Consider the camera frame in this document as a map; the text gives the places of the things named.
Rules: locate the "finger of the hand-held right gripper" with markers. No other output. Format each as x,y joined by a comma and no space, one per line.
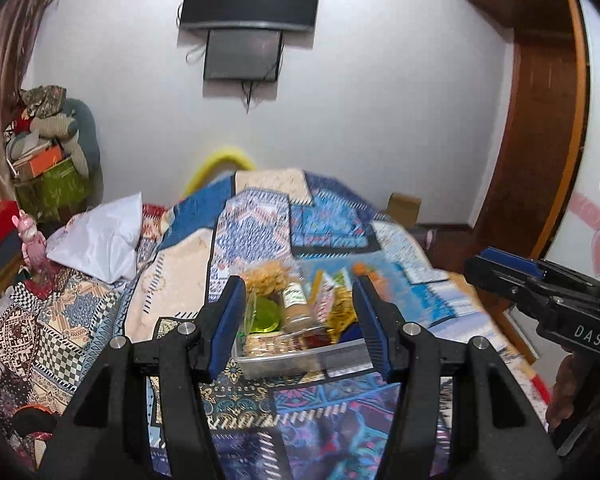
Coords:
495,282
512,261

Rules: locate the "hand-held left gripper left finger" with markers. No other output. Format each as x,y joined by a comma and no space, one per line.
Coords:
227,325

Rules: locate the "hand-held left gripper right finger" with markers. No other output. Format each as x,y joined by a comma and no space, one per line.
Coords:
372,325

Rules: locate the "blue chip packet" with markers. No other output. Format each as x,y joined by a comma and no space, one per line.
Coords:
352,334

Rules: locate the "orange fried snack packet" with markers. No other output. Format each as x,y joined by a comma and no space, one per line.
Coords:
342,312

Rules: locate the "brown biscuit block packet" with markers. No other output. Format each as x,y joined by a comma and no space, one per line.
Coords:
270,346

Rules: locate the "white green snack packet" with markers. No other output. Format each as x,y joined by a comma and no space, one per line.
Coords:
325,294

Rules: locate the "red snack packet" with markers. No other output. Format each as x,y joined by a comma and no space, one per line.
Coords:
315,337

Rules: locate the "yellow brittle snack packet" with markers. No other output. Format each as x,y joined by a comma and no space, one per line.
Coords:
267,280

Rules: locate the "clear plastic storage container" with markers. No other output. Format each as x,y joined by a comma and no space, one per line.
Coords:
285,362

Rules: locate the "clear round cracker packet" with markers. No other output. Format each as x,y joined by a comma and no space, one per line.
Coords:
297,307

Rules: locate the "person's right hand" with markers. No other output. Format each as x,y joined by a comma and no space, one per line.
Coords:
562,392

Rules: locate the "small pink slipper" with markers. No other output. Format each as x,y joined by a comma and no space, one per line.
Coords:
428,239

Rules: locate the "patterned patchwork blanket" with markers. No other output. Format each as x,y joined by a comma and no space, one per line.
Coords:
180,260

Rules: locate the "cardboard box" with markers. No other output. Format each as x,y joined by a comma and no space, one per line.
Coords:
405,209

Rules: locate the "white heart-print wardrobe door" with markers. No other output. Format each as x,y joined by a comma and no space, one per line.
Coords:
592,160

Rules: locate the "wooden door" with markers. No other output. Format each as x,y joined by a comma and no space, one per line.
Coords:
540,135

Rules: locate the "white pillow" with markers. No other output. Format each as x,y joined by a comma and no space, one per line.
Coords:
97,240

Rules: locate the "pink doll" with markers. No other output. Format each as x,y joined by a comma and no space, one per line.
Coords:
32,250

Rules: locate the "green box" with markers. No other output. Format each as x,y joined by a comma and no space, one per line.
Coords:
55,185

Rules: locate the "grey box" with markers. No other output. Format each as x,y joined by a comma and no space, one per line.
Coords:
0,262

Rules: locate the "blue-grey cushion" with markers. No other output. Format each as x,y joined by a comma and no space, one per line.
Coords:
87,130

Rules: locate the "orange box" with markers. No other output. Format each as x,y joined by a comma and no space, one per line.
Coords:
42,160

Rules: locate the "pile of clothes and boxes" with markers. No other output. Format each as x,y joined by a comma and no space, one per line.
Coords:
50,127

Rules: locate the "small black monitor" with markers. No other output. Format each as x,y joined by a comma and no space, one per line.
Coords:
242,55

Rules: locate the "camouflage cloth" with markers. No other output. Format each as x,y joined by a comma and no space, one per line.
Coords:
42,97

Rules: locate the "striped brown curtain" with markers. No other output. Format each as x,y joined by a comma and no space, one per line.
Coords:
5,85

